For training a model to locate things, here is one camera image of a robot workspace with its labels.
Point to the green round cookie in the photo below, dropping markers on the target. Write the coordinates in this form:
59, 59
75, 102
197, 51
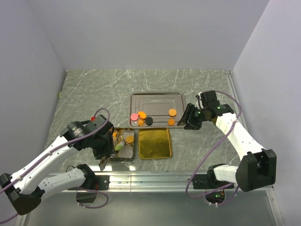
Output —
118, 147

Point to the pink round cookie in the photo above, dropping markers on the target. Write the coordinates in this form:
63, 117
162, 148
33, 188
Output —
134, 117

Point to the white paper cup centre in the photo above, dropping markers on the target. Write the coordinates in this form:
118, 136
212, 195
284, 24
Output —
121, 142

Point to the round orange cookie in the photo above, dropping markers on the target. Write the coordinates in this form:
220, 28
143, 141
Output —
129, 139

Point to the orange swirl cookie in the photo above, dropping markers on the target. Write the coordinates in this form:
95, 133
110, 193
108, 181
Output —
140, 122

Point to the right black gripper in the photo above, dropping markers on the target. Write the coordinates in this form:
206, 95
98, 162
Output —
189, 110

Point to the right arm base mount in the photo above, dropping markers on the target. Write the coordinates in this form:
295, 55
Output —
203, 182

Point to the black round cookie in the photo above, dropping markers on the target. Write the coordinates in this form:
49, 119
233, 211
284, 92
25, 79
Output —
148, 121

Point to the orange flower cookie right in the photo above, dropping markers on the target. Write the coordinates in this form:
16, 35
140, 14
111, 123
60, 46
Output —
171, 122

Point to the metal tongs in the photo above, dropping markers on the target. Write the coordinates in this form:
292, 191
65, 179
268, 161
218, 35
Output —
106, 149

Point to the gold tin lid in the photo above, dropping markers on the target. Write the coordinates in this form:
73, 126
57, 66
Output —
154, 143

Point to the aluminium rail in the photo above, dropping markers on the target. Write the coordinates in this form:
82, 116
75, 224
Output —
157, 181

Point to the orange flower cookie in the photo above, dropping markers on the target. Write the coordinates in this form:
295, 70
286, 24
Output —
142, 115
171, 122

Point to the gold cookie tin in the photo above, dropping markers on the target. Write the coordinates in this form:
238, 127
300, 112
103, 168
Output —
116, 140

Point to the white paper cup bottom-right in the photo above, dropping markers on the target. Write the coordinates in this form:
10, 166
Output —
126, 152

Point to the white paper cup top-right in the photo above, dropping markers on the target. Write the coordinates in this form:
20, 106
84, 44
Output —
127, 132

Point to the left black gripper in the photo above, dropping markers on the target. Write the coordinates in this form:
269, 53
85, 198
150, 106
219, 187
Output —
108, 149

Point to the round waffle cookie right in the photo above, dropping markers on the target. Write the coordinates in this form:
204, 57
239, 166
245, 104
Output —
172, 112

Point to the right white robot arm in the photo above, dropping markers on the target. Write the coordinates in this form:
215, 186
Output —
257, 166

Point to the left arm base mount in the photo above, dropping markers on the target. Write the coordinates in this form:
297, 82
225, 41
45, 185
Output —
99, 183

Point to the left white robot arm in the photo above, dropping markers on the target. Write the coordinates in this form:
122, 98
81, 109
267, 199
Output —
29, 186

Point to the orange flower cookie left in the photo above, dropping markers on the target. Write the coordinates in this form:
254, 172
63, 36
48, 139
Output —
142, 115

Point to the silver metal tray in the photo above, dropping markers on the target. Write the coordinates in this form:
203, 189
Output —
157, 105

